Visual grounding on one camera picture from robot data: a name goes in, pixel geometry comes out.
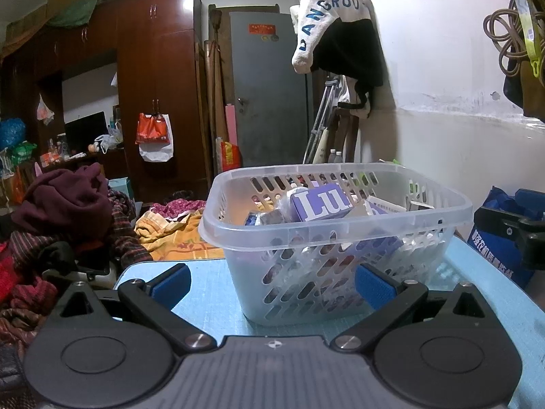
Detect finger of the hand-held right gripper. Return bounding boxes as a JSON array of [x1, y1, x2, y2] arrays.
[[473, 206, 545, 272], [514, 187, 545, 224]]

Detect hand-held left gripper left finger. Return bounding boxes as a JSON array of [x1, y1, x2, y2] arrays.
[[60, 263, 218, 354]]

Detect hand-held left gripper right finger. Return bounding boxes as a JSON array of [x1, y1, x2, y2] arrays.
[[330, 263, 490, 354]]

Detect white plastic basket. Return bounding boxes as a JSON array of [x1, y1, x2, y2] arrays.
[[198, 163, 474, 329]]

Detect blue fabric bag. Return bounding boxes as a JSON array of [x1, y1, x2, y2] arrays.
[[465, 185, 545, 291]]

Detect yellow orange blanket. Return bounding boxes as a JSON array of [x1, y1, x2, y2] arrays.
[[135, 208, 227, 263]]

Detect pink floral cloth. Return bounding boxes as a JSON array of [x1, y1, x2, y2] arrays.
[[150, 198, 208, 221]]

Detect small white box in bag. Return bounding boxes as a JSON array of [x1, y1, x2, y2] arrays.
[[365, 195, 408, 218]]

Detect blue Lu box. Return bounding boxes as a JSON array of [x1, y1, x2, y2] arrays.
[[291, 182, 357, 223]]

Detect teal box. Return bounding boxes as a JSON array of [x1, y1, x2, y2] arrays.
[[108, 177, 134, 199]]

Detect olive hanging bag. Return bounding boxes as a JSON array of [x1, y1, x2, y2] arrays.
[[501, 0, 545, 120]]

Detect maroon cloth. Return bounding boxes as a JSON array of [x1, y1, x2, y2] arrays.
[[11, 163, 113, 248]]

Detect red packet by door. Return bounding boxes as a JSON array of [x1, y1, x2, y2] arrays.
[[218, 140, 242, 172]]

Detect pile of striped clothes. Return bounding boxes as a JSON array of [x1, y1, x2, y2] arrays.
[[0, 187, 155, 352]]

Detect orange white plastic bag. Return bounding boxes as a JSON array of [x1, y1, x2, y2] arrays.
[[135, 112, 175, 163]]

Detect white plastic bag on desk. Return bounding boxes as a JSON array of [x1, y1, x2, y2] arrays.
[[94, 133, 125, 155]]

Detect metal crutches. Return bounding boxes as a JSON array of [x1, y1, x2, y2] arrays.
[[302, 74, 346, 165]]

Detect pink roll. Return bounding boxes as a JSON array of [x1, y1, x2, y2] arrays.
[[224, 103, 240, 146]]

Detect black monitor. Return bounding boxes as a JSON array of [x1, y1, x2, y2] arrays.
[[63, 111, 108, 155]]

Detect wooden boards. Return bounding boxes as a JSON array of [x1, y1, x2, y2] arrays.
[[203, 3, 233, 180]]

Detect green plastic bag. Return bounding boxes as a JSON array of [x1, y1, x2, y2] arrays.
[[10, 141, 37, 168]]

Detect brown wooden wardrobe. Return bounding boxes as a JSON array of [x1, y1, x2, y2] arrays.
[[0, 0, 214, 206]]

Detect grey metal door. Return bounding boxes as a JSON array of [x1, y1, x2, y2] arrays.
[[229, 11, 314, 168]]

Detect white pink plastic bag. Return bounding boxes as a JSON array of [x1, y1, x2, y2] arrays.
[[36, 93, 56, 126]]

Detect blue plastic bag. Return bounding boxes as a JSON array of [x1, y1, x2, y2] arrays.
[[0, 118, 27, 151]]

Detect black hanging garment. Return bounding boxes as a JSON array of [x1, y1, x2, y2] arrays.
[[308, 19, 385, 91]]

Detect white hoodie with blue letters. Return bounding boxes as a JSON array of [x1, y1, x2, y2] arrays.
[[290, 0, 372, 76]]

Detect green cloth on wardrobe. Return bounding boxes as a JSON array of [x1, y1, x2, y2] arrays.
[[46, 0, 151, 29]]

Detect coiled grey cord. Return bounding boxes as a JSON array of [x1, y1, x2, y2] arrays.
[[482, 0, 545, 80]]

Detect yellow green strap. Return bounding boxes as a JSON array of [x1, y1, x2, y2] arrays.
[[501, 0, 544, 78]]

